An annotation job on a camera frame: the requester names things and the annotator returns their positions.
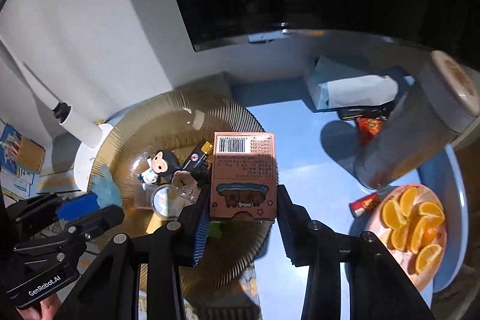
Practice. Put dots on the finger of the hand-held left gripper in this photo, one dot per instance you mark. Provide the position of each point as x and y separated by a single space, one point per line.
77 205
101 218

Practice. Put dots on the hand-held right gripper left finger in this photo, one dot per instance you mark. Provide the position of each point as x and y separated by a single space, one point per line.
200 230

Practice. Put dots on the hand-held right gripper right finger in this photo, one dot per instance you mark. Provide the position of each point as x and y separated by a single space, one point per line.
287 230

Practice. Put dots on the green plastic toy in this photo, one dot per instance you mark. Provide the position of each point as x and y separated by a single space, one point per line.
215 230

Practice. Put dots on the pale blue plastic piece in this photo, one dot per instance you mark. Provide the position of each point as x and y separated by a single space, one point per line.
107 188

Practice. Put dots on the pink printed cardboard box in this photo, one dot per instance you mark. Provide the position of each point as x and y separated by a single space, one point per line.
243 173

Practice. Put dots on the amber ribbed glass bowl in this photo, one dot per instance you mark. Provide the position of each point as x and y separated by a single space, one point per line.
157 125

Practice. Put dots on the person's left hand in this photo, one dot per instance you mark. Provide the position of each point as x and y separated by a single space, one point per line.
41 312

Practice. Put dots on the brown round toy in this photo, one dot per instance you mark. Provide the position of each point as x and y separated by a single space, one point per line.
185 184

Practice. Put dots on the small clear plastic box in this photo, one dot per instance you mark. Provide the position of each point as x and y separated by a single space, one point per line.
157 198

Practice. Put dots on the black battery packet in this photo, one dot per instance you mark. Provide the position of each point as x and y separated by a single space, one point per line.
193 157

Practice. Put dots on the stack of booklets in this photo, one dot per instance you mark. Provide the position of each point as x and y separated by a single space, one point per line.
15 162

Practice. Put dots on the black haired figurine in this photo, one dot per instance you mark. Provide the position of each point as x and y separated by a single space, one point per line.
161 164

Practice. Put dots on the white desk lamp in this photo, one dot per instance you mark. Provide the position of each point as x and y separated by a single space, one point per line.
78 128

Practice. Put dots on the red candy wrapper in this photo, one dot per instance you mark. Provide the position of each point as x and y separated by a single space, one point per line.
369 128
364 205

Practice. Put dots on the pile of orange slices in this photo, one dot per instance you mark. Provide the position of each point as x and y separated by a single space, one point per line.
412 226

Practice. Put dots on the small black packet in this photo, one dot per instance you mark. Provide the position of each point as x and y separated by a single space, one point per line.
356 112

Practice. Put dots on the blue tissue box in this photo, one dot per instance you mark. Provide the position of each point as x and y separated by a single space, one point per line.
337 91

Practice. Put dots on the grey tumbler with cream lid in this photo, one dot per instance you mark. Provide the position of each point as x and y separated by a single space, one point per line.
405 140

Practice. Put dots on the pink plate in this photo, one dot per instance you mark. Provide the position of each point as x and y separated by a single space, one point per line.
431 267

